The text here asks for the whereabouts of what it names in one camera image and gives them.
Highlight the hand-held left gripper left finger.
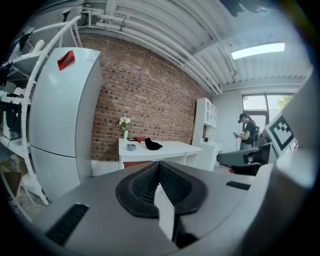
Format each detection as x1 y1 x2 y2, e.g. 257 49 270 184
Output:
32 161 176 256

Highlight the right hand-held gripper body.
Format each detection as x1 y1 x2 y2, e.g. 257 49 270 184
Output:
259 113 298 165

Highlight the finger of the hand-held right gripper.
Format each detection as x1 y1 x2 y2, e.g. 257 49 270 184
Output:
216 146 262 176

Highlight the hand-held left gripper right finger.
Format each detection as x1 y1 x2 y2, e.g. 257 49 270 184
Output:
159 160 261 252

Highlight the wooden drawer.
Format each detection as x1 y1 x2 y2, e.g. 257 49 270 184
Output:
122 161 153 169

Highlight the white cabinet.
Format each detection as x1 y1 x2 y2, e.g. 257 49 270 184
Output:
191 97 225 172

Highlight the window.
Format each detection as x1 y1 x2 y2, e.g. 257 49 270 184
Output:
241 94 295 131

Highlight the white desk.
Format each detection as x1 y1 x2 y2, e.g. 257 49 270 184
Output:
118 137 203 173

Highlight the black cloth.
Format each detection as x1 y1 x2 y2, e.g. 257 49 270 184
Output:
144 137 164 151

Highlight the vase with white flowers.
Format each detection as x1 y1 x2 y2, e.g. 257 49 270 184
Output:
117 116 132 131

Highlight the long ceiling light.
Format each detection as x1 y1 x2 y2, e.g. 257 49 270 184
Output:
230 42 286 60

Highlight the silver refrigerator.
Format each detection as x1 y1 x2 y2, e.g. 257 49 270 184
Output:
28 46 104 202

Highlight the white metal shelf rack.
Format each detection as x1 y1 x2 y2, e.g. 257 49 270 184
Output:
0 15 83 206

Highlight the black bag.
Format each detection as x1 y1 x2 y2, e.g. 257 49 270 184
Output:
5 102 23 135

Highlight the bundle of white ceiling pipes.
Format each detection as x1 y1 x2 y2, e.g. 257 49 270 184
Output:
82 9 223 95

